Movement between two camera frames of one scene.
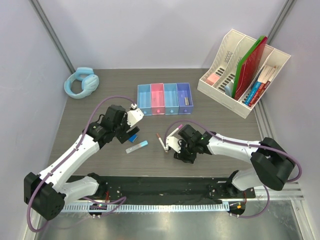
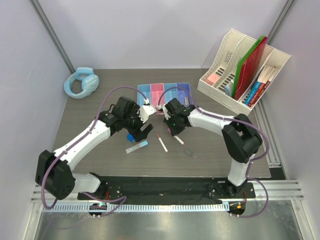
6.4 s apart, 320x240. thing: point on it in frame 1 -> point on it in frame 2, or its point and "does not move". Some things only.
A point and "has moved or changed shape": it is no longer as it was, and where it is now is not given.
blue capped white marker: (136, 147) does not move
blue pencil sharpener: (133, 138) does not move
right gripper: (185, 157) -> (176, 131)
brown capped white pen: (161, 143) does not move
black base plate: (170, 187) does not move
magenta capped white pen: (179, 127) has moved or changed shape
